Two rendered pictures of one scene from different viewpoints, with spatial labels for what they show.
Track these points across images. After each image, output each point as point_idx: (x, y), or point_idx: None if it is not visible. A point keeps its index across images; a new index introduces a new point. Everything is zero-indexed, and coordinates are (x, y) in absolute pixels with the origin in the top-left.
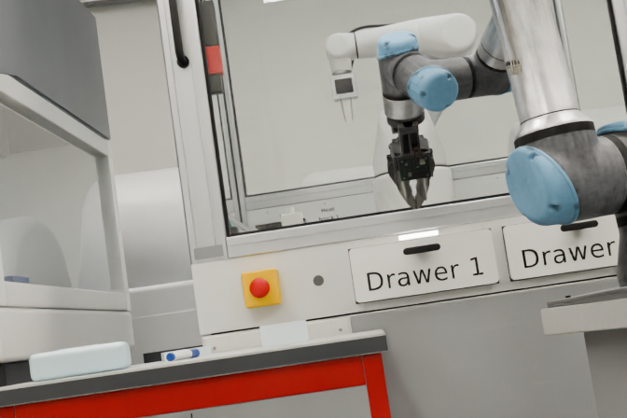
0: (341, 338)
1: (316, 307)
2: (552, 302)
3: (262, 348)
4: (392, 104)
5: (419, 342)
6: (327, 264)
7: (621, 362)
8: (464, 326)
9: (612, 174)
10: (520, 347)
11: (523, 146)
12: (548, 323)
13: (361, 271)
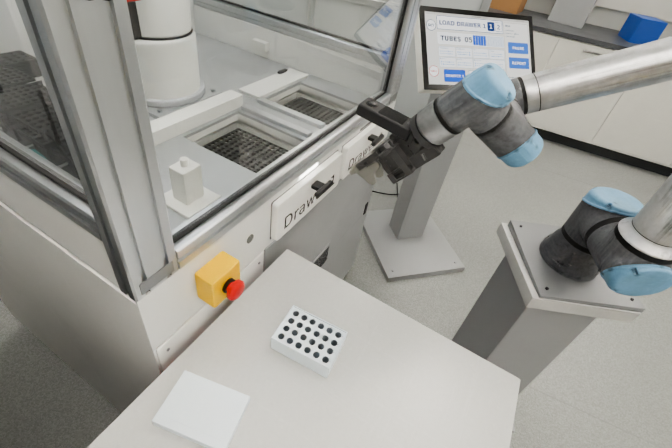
0: (515, 407)
1: (246, 258)
2: (546, 297)
3: (411, 424)
4: (450, 136)
5: (295, 239)
6: (257, 222)
7: (555, 312)
8: (314, 216)
9: (644, 253)
10: (330, 212)
11: (669, 269)
12: (535, 304)
13: (282, 218)
